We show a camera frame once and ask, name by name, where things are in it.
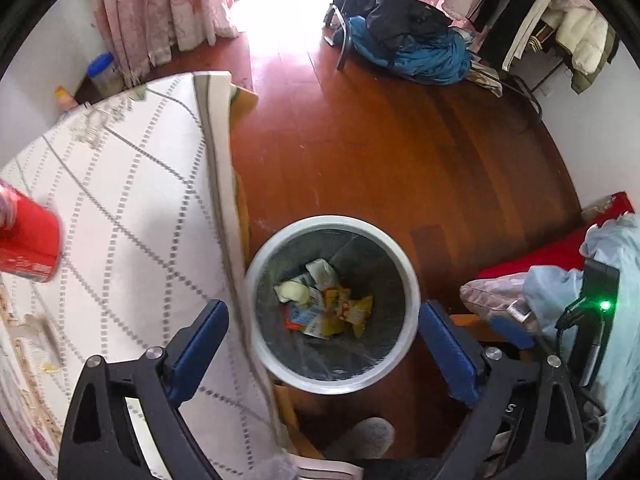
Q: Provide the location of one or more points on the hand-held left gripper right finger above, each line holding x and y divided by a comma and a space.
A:
447, 355

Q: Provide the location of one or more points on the light blue blanket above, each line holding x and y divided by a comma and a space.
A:
627, 360

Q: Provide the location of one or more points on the jar with blue lid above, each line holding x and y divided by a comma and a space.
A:
106, 74

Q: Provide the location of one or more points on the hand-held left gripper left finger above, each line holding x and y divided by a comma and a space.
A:
197, 350

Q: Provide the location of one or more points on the pile of dark and blue clothes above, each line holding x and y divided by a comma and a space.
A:
410, 35

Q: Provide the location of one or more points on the grey slipper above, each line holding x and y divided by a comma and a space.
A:
365, 437

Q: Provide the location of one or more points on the red cloth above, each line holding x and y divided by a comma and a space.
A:
540, 255

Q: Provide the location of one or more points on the yellow bottle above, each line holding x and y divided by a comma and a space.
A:
66, 98

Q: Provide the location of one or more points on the clothes rack with coats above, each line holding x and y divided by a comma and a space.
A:
575, 25

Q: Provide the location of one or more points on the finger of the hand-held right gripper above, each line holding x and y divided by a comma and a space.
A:
512, 332

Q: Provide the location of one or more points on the blue and white milk carton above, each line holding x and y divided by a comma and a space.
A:
305, 319

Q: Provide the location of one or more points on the white diamond-pattern tablecloth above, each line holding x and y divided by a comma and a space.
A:
140, 185

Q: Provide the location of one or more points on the white round trash bin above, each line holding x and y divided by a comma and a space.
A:
410, 285

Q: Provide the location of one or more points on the red soda can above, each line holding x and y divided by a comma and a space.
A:
30, 237

